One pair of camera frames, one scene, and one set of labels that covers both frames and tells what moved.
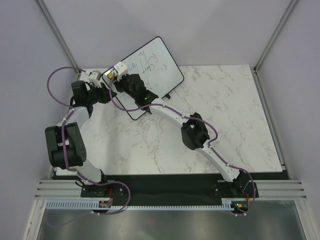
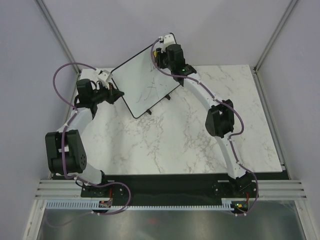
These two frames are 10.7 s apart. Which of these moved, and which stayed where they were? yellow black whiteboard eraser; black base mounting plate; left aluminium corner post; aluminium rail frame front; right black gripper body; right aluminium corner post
Moved: right black gripper body; yellow black whiteboard eraser
Stayed: black base mounting plate; right aluminium corner post; aluminium rail frame front; left aluminium corner post
